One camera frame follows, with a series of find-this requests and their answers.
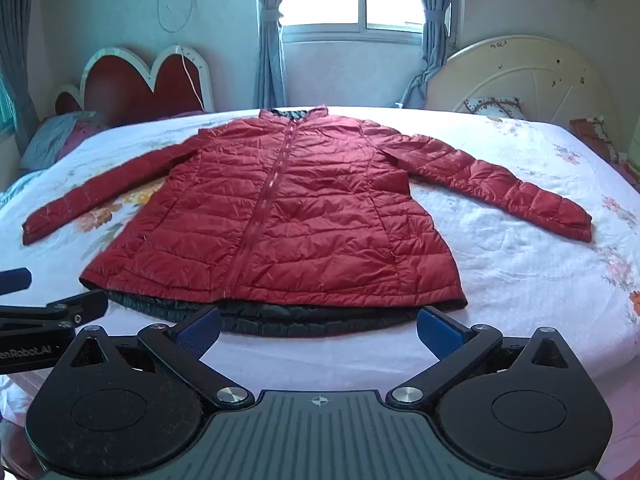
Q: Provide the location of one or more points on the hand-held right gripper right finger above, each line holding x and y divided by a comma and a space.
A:
442, 332

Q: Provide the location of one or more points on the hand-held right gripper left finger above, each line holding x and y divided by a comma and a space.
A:
200, 332

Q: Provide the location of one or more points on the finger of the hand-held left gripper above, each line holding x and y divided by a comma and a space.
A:
75, 307
14, 281

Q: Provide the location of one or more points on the red puffer jacket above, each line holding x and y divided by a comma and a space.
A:
310, 210

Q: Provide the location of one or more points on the white floral bed sheet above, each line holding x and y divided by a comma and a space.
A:
525, 270

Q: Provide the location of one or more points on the teal window blind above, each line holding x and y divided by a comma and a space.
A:
6, 105

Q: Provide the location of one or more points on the white patterned pillow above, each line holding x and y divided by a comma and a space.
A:
492, 108

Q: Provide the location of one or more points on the red heart-shaped headboard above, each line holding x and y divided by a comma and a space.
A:
165, 87

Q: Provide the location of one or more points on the grey pleated curtain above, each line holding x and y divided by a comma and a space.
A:
17, 35

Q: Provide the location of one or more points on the red patterned pillow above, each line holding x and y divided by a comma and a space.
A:
597, 137

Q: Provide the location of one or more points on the cream round headboard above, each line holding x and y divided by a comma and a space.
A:
530, 80

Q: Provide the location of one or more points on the blue-grey tied curtain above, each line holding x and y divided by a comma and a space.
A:
435, 25
267, 35

